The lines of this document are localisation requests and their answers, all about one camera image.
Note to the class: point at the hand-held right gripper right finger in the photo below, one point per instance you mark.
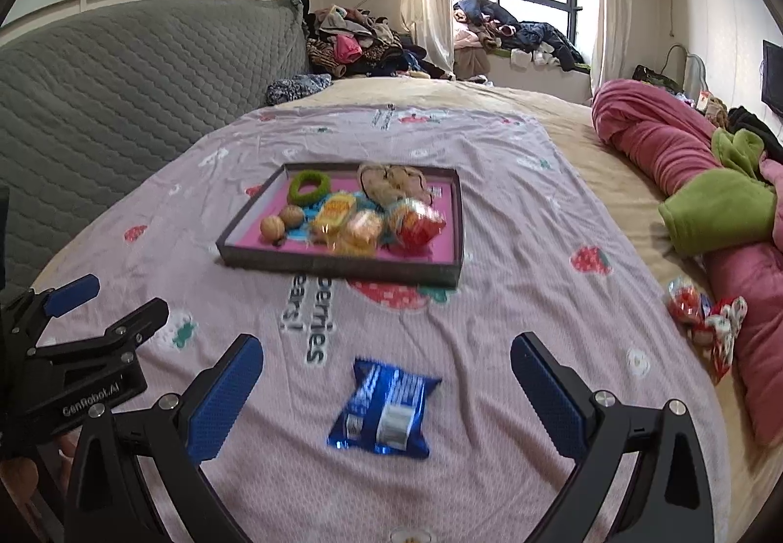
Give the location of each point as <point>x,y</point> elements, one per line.
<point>550,399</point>

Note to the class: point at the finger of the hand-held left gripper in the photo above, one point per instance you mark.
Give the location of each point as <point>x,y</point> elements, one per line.
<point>137,322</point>
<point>73,295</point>

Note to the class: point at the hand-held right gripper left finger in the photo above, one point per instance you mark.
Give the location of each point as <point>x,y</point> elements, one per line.
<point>223,396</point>

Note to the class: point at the blue cookie packet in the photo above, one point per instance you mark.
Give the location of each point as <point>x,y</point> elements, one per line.
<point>379,390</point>

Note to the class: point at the pale walnut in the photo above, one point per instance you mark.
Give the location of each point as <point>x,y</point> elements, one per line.
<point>272,228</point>

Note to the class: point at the shallow dark cardboard box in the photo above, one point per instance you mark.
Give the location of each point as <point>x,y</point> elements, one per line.
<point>342,269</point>

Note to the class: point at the brown walnut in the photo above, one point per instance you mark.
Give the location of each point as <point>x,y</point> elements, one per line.
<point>293,215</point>

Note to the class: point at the green fuzzy hair scrunchie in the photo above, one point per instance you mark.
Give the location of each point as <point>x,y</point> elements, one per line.
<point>306,201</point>

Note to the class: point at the yellow rice cracker packet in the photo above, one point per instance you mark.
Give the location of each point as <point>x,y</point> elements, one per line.
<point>333,212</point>
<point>361,231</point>

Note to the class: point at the red snack packet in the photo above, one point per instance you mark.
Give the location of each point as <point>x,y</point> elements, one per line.
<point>416,225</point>

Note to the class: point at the beige sheer hair scrunchie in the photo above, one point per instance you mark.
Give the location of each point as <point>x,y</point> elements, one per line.
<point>391,185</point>

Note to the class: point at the person's left hand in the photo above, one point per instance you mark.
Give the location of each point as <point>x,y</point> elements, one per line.
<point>15,475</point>

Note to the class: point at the pink strawberry printed bed sheet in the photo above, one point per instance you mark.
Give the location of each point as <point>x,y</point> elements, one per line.
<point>489,335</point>

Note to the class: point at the red candy packet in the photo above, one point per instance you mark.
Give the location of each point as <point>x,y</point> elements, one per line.
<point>685,301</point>

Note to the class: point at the red and white scrunchie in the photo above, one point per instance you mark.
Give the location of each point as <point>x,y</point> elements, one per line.
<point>728,329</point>

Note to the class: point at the grey quilted headboard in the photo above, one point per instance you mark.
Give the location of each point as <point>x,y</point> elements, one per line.
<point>122,108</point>

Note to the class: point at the pink and blue book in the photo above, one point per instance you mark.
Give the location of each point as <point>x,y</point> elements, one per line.
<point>443,200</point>

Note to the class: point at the beige bed sheet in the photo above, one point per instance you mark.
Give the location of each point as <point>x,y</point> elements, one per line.
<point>587,163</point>

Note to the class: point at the green fleece blanket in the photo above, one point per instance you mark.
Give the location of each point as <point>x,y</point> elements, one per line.
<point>716,212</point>

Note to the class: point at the pink quilt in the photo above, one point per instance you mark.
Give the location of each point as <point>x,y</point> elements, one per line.
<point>654,139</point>

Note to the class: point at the dark blue patterned pillow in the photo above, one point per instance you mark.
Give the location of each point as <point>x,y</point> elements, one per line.
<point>300,88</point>

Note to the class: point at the beige window seat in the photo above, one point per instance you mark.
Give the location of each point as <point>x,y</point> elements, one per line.
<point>550,84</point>

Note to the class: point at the black bag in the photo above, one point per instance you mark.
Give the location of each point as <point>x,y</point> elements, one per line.
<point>651,75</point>

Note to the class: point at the dark crumpled clothes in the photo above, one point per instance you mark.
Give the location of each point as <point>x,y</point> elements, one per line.
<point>749,120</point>

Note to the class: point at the pile of mixed clothes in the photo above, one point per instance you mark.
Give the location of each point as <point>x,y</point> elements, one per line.
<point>361,44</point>

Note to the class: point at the heap of dark clothes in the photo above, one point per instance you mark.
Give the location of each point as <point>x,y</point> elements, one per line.
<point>526,35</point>

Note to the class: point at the black television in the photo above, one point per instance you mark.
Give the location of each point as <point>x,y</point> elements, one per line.
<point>772,81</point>

